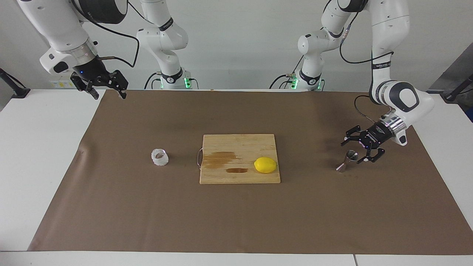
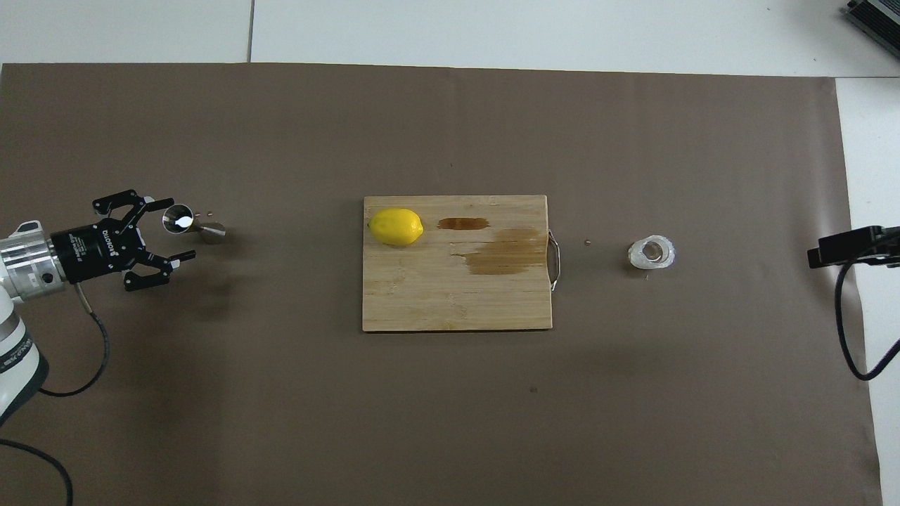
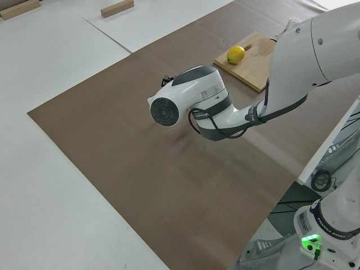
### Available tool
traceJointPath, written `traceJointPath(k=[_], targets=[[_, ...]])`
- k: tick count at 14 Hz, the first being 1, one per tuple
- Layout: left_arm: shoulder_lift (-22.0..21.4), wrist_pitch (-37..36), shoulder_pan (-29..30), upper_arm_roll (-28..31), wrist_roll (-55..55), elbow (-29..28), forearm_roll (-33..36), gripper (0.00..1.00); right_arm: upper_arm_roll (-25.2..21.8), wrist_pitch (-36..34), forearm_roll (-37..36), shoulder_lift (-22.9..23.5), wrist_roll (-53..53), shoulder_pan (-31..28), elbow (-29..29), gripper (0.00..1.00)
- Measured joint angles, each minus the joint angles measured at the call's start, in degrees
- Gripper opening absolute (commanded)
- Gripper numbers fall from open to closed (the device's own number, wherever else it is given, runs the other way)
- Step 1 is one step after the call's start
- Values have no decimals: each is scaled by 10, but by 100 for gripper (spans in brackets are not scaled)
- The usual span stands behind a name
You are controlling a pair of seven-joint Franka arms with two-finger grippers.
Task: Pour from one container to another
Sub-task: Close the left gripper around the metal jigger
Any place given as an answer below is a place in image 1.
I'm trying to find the yellow lemon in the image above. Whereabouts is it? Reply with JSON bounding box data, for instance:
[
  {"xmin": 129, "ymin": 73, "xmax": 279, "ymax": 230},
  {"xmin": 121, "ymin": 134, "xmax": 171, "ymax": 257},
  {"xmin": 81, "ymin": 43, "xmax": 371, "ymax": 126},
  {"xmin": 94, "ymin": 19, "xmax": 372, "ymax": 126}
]
[{"xmin": 254, "ymin": 157, "xmax": 278, "ymax": 174}]

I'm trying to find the steel double jigger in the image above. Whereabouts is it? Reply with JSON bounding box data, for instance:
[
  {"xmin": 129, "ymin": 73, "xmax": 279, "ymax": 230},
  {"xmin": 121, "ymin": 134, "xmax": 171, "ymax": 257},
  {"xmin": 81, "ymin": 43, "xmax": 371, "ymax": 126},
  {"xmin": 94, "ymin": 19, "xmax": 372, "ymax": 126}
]
[{"xmin": 336, "ymin": 150, "xmax": 359, "ymax": 173}]

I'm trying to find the small clear faceted glass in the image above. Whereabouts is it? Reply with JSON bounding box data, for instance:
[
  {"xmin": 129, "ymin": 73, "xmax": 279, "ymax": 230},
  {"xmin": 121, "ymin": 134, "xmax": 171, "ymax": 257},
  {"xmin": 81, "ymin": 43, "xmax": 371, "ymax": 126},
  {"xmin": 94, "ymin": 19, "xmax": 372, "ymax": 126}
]
[{"xmin": 151, "ymin": 148, "xmax": 169, "ymax": 167}]

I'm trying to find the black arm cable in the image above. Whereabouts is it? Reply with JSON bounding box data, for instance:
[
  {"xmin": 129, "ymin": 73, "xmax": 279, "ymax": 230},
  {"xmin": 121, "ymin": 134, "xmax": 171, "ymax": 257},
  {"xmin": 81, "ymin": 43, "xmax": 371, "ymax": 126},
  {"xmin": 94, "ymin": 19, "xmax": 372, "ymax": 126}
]
[
  {"xmin": 338, "ymin": 11, "xmax": 394, "ymax": 124},
  {"xmin": 72, "ymin": 0, "xmax": 141, "ymax": 69}
]

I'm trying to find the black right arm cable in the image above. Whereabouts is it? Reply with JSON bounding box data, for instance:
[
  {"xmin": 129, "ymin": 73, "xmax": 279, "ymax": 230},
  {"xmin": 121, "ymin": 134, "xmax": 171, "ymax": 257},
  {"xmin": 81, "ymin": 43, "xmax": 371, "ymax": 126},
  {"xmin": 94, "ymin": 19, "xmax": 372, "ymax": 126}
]
[{"xmin": 72, "ymin": 0, "xmax": 141, "ymax": 69}]

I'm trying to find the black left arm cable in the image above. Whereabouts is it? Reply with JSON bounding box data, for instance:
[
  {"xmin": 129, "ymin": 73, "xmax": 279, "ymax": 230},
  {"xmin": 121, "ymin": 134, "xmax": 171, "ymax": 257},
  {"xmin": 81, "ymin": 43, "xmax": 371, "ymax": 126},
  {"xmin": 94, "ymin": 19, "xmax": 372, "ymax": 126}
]
[{"xmin": 338, "ymin": 11, "xmax": 394, "ymax": 124}]

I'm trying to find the white wall outlet box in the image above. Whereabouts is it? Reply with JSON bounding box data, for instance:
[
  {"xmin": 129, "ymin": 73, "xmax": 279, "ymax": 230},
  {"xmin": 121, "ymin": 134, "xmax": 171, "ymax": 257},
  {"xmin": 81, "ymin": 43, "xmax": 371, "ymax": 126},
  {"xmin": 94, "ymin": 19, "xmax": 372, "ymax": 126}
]
[{"xmin": 49, "ymin": 75, "xmax": 77, "ymax": 89}]

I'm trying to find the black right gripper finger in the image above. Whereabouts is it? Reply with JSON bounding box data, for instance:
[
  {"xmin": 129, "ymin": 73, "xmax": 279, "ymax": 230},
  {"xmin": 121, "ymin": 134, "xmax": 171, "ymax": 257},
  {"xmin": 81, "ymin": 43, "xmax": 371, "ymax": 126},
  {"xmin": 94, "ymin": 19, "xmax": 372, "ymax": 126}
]
[
  {"xmin": 70, "ymin": 72, "xmax": 99, "ymax": 100},
  {"xmin": 110, "ymin": 69, "xmax": 129, "ymax": 99}
]

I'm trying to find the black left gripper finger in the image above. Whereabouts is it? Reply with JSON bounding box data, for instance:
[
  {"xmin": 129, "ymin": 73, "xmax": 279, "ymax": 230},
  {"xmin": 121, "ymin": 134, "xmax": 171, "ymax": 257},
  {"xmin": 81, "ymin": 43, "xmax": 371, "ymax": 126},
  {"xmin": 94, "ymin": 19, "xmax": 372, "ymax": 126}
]
[
  {"xmin": 357, "ymin": 146, "xmax": 385, "ymax": 164},
  {"xmin": 341, "ymin": 125, "xmax": 369, "ymax": 147}
]

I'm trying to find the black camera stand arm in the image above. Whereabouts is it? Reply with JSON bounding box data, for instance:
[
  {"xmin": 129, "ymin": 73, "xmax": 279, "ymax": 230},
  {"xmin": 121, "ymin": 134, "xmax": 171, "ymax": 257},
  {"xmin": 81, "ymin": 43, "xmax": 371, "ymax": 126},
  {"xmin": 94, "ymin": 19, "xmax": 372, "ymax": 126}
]
[
  {"xmin": 443, "ymin": 74, "xmax": 473, "ymax": 103},
  {"xmin": 0, "ymin": 68, "xmax": 31, "ymax": 99}
]

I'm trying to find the brown paper table mat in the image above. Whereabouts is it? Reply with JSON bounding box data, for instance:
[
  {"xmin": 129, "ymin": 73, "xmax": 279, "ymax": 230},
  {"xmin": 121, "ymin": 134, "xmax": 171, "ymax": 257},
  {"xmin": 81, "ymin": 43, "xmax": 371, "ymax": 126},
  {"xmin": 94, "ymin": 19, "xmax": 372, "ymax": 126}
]
[{"xmin": 28, "ymin": 89, "xmax": 473, "ymax": 255}]

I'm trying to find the black base cable bundle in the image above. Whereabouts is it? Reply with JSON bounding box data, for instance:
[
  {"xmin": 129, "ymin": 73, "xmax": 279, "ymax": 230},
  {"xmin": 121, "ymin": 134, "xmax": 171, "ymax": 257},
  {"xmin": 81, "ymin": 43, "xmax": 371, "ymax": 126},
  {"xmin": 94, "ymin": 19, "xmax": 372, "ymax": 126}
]
[
  {"xmin": 269, "ymin": 55, "xmax": 304, "ymax": 89},
  {"xmin": 144, "ymin": 72, "xmax": 163, "ymax": 90}
]

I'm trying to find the wooden cutting board, metal handle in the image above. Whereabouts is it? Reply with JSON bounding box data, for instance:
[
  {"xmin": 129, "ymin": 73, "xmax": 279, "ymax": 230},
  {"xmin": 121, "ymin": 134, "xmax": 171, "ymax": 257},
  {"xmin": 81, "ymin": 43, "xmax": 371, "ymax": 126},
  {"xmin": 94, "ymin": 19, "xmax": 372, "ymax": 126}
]
[{"xmin": 197, "ymin": 134, "xmax": 281, "ymax": 184}]

